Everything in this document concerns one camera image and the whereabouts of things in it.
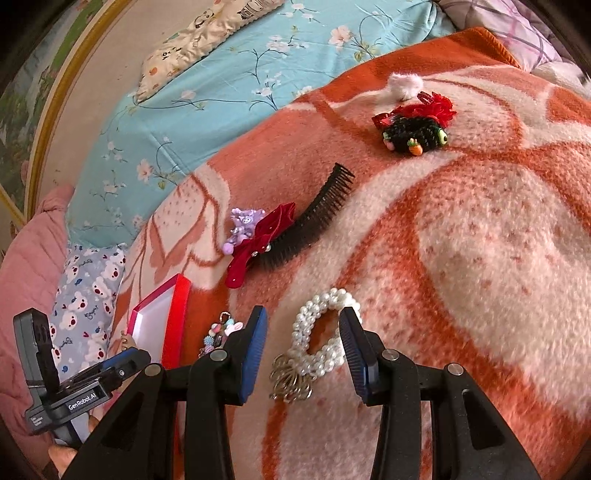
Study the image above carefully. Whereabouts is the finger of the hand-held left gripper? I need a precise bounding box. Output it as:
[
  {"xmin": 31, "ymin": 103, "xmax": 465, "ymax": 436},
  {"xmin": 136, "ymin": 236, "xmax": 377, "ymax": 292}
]
[{"xmin": 98, "ymin": 347, "xmax": 152, "ymax": 391}]

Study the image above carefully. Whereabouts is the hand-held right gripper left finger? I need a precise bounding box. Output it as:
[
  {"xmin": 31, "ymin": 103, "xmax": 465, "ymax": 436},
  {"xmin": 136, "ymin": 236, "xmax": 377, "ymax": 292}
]
[{"xmin": 60, "ymin": 305, "xmax": 269, "ymax": 480}]

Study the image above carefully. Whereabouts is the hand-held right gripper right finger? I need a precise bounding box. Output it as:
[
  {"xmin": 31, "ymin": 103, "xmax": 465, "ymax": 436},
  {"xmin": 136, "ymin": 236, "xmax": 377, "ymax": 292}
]
[{"xmin": 338, "ymin": 305, "xmax": 529, "ymax": 480}]

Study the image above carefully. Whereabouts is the white pearl bracelet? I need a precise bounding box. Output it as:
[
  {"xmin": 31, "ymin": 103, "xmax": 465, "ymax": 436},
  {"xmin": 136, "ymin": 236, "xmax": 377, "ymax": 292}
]
[{"xmin": 270, "ymin": 288, "xmax": 364, "ymax": 404}]

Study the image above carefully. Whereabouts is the red jewelry box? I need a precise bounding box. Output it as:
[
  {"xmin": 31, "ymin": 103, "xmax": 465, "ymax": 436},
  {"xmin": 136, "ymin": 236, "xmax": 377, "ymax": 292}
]
[{"xmin": 127, "ymin": 273, "xmax": 191, "ymax": 370}]

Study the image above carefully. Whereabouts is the person's left hand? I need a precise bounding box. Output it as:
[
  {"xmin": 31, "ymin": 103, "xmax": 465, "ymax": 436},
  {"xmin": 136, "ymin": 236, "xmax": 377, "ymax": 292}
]
[{"xmin": 47, "ymin": 415, "xmax": 101, "ymax": 480}]

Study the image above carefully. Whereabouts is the blue bear print pillow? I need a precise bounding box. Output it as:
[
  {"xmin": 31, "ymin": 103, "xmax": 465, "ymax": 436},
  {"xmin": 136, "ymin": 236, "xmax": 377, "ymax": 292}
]
[{"xmin": 48, "ymin": 242, "xmax": 127, "ymax": 374}]

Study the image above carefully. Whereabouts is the red velvet bow hair clip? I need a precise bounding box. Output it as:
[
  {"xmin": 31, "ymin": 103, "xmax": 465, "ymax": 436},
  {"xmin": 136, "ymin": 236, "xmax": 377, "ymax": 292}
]
[{"xmin": 225, "ymin": 202, "xmax": 296, "ymax": 289}]

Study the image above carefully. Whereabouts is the pink quilt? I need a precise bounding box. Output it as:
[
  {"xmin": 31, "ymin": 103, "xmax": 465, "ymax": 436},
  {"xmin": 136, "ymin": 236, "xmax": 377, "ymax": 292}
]
[{"xmin": 0, "ymin": 185, "xmax": 77, "ymax": 455}]

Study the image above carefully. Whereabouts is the purple bear hair clip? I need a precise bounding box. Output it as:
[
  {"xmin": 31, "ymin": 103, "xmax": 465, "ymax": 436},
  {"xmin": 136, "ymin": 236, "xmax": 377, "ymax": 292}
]
[{"xmin": 223, "ymin": 208, "xmax": 266, "ymax": 256}]

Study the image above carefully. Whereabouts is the black hair comb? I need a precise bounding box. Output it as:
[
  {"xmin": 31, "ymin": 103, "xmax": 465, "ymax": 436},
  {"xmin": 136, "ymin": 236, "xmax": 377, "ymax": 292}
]
[{"xmin": 256, "ymin": 162, "xmax": 355, "ymax": 271}]

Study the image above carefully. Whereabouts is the orange and white blanket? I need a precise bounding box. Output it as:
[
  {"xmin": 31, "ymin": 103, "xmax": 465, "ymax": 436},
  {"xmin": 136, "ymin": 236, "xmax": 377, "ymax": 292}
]
[{"xmin": 111, "ymin": 27, "xmax": 591, "ymax": 480}]

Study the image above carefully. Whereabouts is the red flower hair clip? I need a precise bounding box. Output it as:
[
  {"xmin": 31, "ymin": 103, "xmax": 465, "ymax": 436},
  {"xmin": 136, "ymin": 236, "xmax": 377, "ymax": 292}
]
[{"xmin": 397, "ymin": 91, "xmax": 457, "ymax": 126}]

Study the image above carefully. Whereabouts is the blue floral bed sheet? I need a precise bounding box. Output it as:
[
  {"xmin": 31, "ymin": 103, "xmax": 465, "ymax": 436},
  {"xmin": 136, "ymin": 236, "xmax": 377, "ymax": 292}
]
[{"xmin": 65, "ymin": 0, "xmax": 458, "ymax": 250}]

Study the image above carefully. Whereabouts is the white fluffy pompom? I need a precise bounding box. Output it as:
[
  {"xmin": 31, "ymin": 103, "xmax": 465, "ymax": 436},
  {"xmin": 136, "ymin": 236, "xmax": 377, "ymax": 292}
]
[{"xmin": 387, "ymin": 74, "xmax": 423, "ymax": 100}]

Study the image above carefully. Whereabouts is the painted scenery panel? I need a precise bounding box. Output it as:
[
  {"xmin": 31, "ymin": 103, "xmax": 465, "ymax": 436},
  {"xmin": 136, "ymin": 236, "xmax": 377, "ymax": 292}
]
[{"xmin": 0, "ymin": 0, "xmax": 93, "ymax": 199}]

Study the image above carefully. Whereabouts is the gold framed beige headboard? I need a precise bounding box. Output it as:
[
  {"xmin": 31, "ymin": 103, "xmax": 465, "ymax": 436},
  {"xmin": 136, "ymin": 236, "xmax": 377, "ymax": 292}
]
[{"xmin": 0, "ymin": 0, "xmax": 153, "ymax": 222}]

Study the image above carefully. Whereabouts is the cream panda print pillow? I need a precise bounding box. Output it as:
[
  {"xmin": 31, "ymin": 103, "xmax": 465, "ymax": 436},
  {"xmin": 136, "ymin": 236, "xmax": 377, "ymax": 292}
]
[{"xmin": 134, "ymin": 0, "xmax": 287, "ymax": 103}]

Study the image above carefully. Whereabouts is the purple plaid cloth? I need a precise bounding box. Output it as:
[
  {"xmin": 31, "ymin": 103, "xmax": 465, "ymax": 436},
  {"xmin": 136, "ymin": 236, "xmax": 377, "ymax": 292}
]
[{"xmin": 436, "ymin": 0, "xmax": 568, "ymax": 72}]

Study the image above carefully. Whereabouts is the pastel charm keychain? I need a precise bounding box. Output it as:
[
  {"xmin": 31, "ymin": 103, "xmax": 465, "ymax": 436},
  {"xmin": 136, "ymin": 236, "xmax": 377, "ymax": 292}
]
[{"xmin": 198, "ymin": 312, "xmax": 245, "ymax": 361}]

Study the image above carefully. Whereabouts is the black hair tie with charms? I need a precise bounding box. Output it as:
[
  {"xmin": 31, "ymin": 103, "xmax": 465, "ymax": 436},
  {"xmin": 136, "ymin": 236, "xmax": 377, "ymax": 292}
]
[{"xmin": 382, "ymin": 115, "xmax": 448, "ymax": 157}]

